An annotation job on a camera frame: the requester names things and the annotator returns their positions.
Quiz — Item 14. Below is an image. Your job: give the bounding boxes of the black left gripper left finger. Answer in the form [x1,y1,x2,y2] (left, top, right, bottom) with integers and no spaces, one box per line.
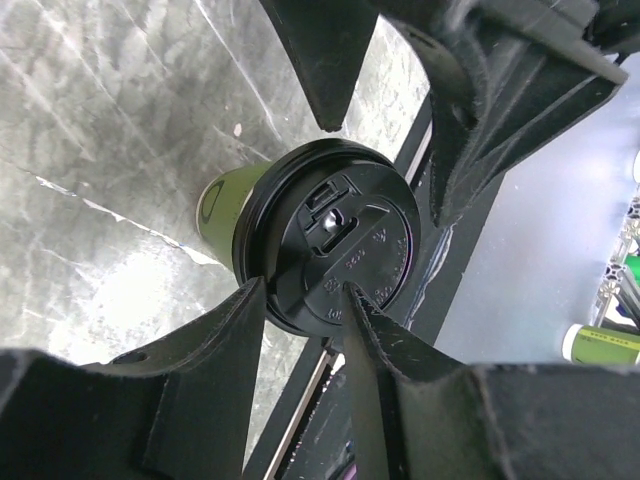
[1,278,266,479]

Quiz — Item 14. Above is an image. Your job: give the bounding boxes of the green paper coffee cup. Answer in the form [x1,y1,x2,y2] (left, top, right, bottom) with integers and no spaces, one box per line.
[196,162,271,270]

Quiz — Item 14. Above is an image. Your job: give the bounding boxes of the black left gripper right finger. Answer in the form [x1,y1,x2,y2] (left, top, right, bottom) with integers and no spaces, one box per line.
[343,283,639,479]

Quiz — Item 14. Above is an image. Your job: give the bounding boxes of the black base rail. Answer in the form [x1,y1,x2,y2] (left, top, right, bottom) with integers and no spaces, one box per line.
[233,102,499,479]

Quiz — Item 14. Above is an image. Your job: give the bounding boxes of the black plastic cup lid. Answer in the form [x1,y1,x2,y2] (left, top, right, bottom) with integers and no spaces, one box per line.
[232,138,421,337]

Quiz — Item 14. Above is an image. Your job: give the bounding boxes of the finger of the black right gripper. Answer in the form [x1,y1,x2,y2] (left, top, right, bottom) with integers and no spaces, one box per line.
[378,1,628,226]
[262,0,378,131]

